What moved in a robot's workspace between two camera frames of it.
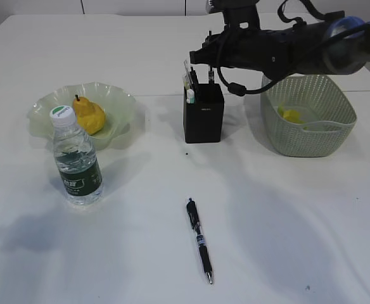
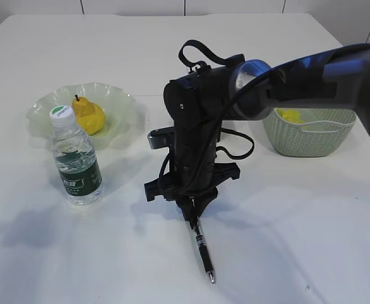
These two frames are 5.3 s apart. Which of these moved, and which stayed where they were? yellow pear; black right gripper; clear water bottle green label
Moved: black right gripper
Stayed: yellow pear; clear water bottle green label
